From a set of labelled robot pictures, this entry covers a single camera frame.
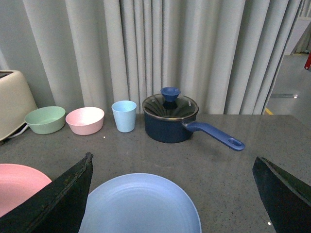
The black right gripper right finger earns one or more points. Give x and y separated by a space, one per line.
286 198

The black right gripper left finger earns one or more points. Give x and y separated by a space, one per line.
57 208

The pink plate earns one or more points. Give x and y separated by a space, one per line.
17 184

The blue plate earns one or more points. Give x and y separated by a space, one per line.
140 203

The green bowl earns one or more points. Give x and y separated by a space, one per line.
46 120

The pink bowl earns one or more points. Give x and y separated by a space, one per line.
86 120

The cream toaster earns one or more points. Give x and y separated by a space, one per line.
16 101

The light blue cup right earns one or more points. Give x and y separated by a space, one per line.
124 113

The dark blue saucepan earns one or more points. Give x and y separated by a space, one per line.
175 131

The glass pot lid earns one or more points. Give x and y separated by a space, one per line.
169 104

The grey curtain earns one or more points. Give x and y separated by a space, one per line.
225 54

